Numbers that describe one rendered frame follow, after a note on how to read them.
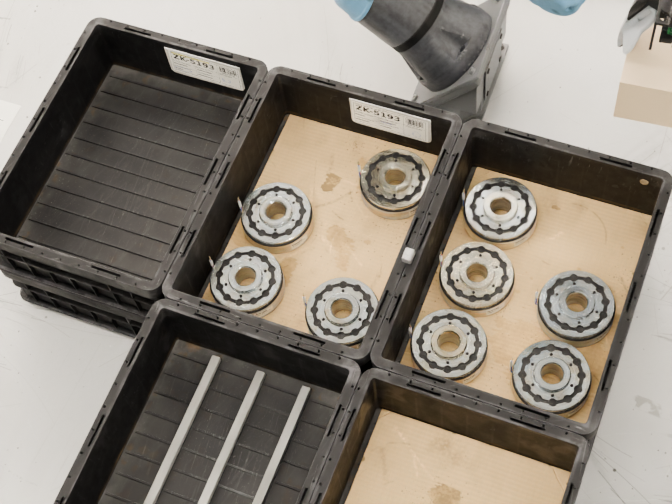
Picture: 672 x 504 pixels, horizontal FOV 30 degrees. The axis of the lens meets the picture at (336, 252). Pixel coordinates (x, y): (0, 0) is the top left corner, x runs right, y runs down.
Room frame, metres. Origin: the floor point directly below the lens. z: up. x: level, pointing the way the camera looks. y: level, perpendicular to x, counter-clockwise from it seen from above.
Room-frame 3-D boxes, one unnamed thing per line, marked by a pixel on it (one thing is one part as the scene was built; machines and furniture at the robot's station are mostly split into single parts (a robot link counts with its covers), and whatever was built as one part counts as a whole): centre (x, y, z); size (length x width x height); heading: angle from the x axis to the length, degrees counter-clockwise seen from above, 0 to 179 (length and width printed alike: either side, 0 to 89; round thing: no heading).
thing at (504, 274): (0.75, -0.19, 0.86); 0.10 x 0.10 x 0.01
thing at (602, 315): (0.68, -0.31, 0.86); 0.10 x 0.10 x 0.01
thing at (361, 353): (0.87, 0.02, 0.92); 0.40 x 0.30 x 0.02; 149
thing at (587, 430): (0.71, -0.24, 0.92); 0.40 x 0.30 x 0.02; 149
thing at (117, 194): (1.02, 0.27, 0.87); 0.40 x 0.30 x 0.11; 149
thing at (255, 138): (0.87, 0.02, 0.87); 0.40 x 0.30 x 0.11; 149
